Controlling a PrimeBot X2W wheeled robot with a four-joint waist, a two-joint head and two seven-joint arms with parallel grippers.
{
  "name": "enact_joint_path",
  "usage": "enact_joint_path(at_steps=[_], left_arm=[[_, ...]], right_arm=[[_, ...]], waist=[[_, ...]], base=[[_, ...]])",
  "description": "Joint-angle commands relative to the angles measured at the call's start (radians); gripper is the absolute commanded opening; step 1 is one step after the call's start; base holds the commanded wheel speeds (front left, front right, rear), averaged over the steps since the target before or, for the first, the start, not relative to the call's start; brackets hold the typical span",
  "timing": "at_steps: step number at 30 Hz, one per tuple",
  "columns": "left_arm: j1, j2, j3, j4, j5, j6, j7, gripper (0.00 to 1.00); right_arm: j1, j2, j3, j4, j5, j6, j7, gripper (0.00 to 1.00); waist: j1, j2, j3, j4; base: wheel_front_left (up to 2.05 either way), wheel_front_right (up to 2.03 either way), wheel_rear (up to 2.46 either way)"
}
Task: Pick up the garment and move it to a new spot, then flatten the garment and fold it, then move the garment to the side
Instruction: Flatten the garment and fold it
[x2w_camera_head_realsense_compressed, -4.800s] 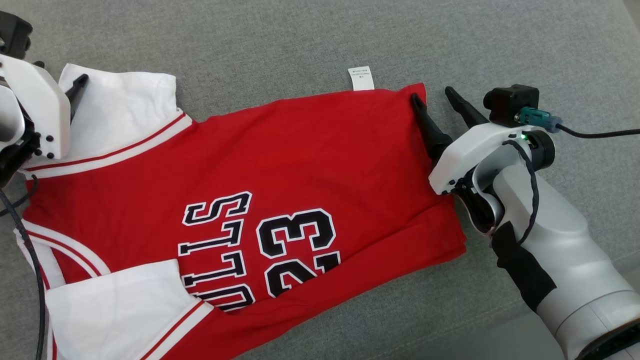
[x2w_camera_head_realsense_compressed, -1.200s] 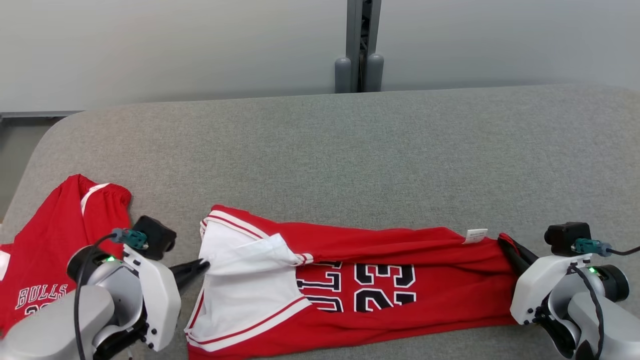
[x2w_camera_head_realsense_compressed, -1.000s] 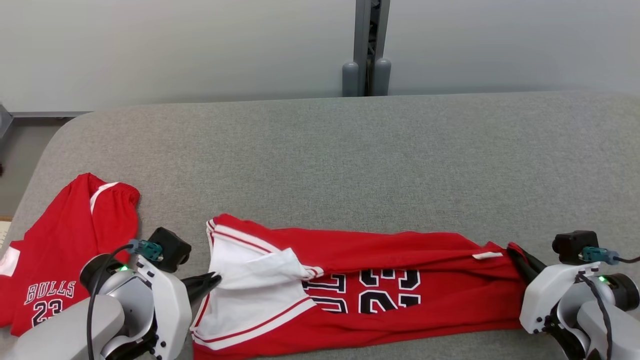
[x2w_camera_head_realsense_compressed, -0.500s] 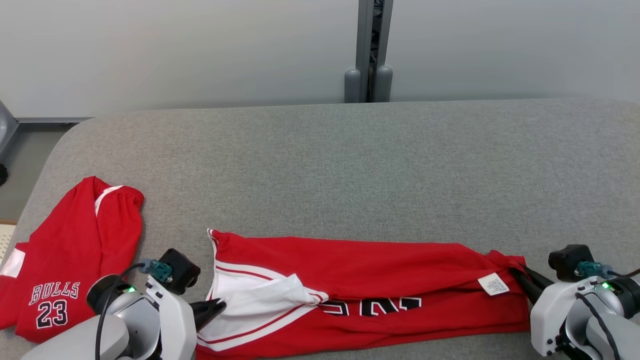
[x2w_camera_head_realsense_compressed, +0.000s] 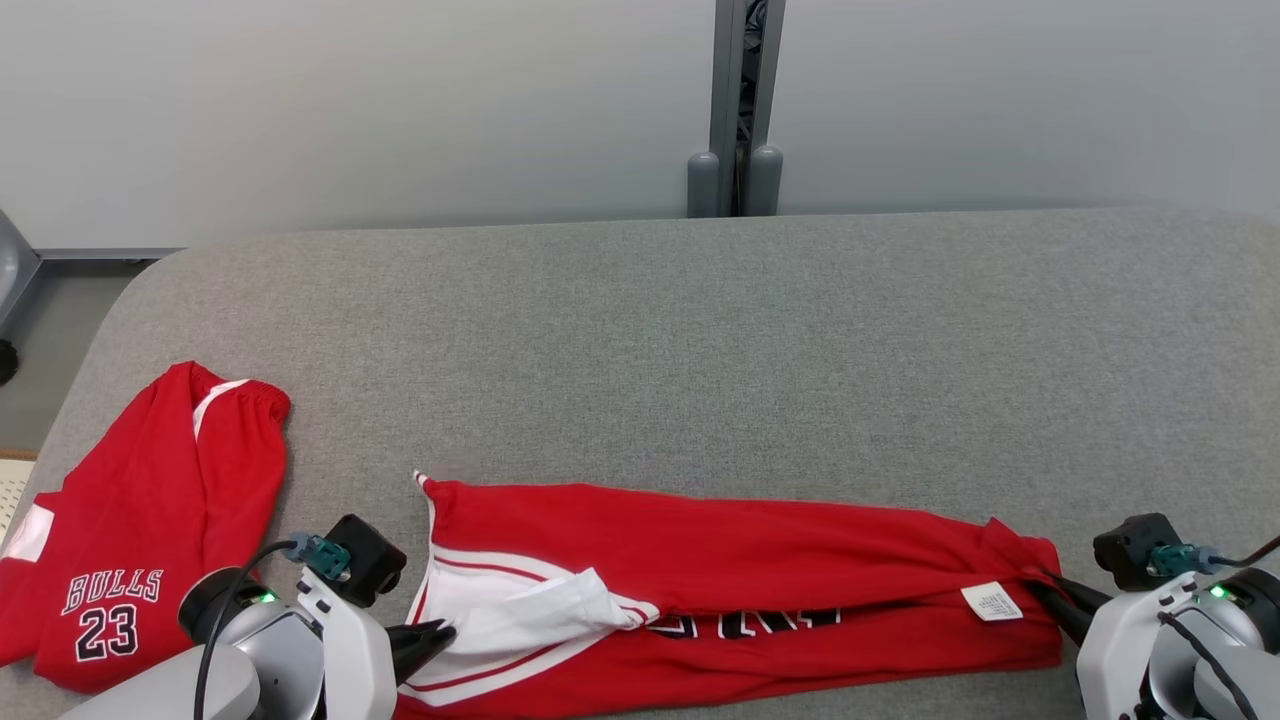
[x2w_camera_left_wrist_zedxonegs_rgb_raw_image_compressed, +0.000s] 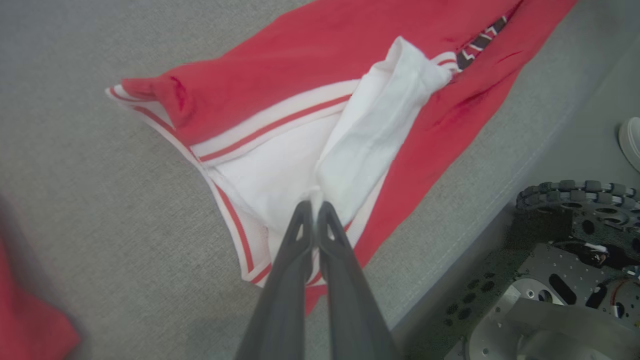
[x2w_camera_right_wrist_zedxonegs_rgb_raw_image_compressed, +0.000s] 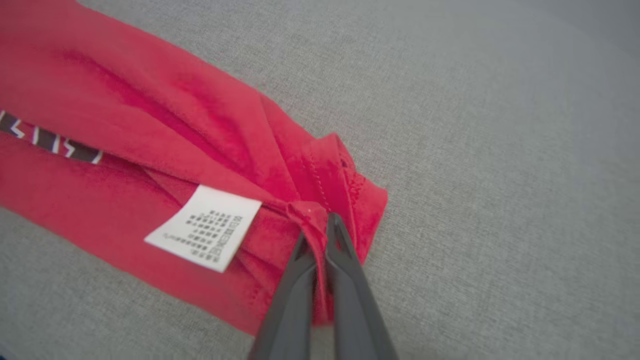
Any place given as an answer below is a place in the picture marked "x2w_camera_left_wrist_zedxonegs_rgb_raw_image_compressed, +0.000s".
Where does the black omni wheel with rollers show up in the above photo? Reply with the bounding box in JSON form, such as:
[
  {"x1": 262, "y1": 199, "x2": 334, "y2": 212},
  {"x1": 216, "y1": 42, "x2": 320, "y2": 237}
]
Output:
[{"x1": 516, "y1": 179, "x2": 640, "y2": 236}]

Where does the red basketball jersey garment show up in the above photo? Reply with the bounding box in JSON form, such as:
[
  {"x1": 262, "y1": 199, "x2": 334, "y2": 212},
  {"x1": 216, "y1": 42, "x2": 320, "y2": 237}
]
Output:
[{"x1": 0, "y1": 0, "x2": 579, "y2": 360}]

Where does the white shoe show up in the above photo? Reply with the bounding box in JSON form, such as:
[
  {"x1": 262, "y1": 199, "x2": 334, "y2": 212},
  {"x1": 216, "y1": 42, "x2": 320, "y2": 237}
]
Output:
[{"x1": 618, "y1": 117, "x2": 640, "y2": 174}]

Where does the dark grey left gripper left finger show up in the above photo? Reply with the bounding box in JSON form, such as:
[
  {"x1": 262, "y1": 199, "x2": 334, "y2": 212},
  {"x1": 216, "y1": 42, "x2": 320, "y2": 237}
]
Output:
[{"x1": 235, "y1": 201, "x2": 315, "y2": 360}]

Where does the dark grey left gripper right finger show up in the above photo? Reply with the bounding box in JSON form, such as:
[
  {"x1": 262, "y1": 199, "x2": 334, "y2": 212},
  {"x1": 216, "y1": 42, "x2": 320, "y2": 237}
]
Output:
[{"x1": 316, "y1": 201, "x2": 401, "y2": 360}]

